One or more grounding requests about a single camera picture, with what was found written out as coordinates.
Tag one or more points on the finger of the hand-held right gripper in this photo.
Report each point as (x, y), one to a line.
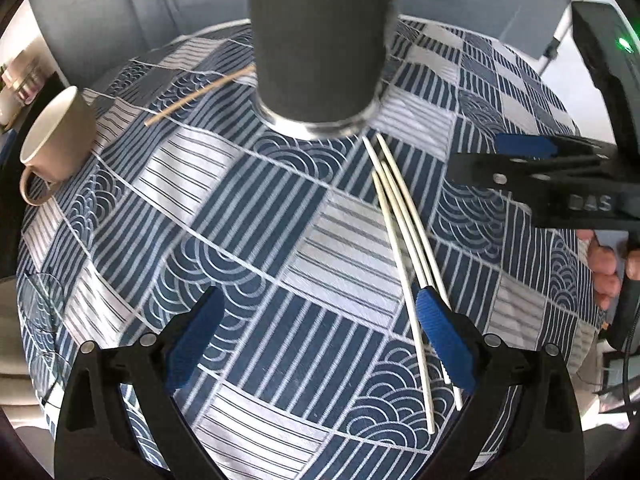
(480, 170)
(525, 146)

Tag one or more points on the black cylindrical utensil holder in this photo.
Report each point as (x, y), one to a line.
(320, 45)

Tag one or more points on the blue white patterned tablecloth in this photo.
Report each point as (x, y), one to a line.
(280, 220)

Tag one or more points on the white chopstick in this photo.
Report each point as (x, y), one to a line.
(407, 220)
(426, 395)
(410, 195)
(384, 185)

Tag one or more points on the beige ceramic cup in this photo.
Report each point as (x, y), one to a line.
(65, 150)

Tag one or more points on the black clamp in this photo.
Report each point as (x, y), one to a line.
(550, 50)

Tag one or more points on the person's right hand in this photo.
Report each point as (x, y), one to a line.
(605, 275)

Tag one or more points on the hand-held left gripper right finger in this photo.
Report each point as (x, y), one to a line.
(445, 335)

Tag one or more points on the wooden chopstick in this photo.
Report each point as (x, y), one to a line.
(200, 94)

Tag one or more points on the clear drinking glass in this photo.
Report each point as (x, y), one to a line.
(42, 305)

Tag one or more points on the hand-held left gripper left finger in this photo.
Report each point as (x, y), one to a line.
(192, 340)

